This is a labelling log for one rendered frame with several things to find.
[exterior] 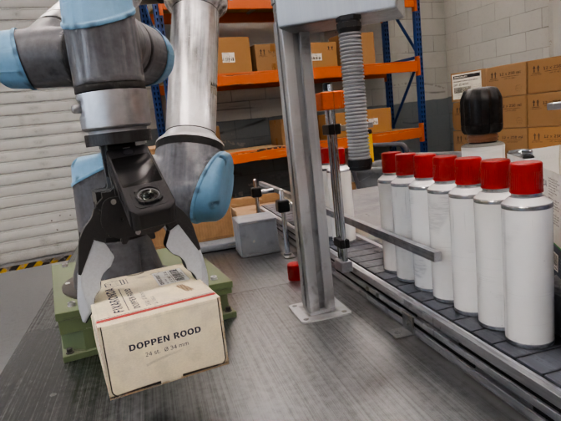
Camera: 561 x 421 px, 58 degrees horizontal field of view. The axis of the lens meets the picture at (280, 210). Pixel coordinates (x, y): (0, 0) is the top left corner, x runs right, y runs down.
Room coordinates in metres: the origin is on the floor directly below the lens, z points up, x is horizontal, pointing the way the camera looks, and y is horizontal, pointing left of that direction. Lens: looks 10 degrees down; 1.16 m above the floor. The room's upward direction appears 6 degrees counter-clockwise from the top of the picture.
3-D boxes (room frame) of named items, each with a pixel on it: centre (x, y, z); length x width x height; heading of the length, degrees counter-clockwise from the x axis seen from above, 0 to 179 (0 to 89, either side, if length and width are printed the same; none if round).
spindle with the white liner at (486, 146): (1.04, -0.43, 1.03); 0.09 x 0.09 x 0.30
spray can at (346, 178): (1.08, -0.13, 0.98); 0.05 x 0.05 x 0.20
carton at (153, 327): (0.55, 0.16, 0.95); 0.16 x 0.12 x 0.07; 24
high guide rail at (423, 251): (1.17, -0.07, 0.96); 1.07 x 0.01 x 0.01; 14
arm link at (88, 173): (0.86, 0.28, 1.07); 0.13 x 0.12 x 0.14; 84
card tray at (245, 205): (1.87, 0.06, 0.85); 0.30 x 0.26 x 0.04; 14
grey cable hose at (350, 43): (0.72, -0.12, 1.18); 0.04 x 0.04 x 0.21
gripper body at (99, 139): (0.58, 0.17, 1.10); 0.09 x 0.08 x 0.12; 24
